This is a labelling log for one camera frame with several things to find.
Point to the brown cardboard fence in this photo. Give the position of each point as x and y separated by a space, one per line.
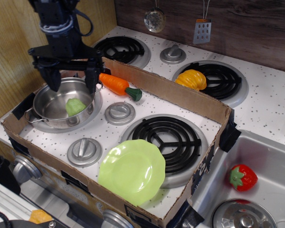
161 97

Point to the lower middle silver knob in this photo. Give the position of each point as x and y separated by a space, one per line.
84 152

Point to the back silver knob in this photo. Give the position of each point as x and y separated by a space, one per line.
173 55

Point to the back left black burner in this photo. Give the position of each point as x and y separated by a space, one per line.
124 49

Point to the silver knob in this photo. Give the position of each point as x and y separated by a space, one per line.
173 55
120 113
84 152

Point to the steel pot lid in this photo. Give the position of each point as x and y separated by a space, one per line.
241 213

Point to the front left oven knob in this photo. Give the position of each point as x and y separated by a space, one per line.
24 170

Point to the light green toy broccoli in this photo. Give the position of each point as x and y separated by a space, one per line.
74 106

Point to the oven knob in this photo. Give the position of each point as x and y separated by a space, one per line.
24 170
114 220

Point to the orange toy carrot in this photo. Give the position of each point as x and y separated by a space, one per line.
120 86

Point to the yellow toy squash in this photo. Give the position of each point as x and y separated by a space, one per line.
192 79

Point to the small steel pan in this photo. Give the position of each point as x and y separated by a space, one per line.
49 108

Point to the back right black burner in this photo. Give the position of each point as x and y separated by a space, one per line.
224 82

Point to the steel sink basin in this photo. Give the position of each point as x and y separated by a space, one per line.
265 157

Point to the front centre oven knob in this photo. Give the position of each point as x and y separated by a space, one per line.
114 220

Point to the orange object bottom left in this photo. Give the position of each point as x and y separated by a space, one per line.
39 216

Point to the black burner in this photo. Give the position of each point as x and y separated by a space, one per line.
224 82
181 142
124 49

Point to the front right black burner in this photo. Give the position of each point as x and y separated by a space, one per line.
181 142

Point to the red toy strawberry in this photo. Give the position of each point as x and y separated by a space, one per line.
242 177

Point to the hanging metal skimmer ladle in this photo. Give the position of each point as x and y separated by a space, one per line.
155 19

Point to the light green plastic plate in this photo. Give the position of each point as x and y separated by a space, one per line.
134 170

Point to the hanging metal spatula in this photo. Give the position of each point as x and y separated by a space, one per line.
202 29

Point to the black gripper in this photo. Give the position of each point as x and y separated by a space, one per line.
66 51

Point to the upper middle silver knob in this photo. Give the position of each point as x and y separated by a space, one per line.
120 113

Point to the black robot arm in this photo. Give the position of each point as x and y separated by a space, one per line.
59 13

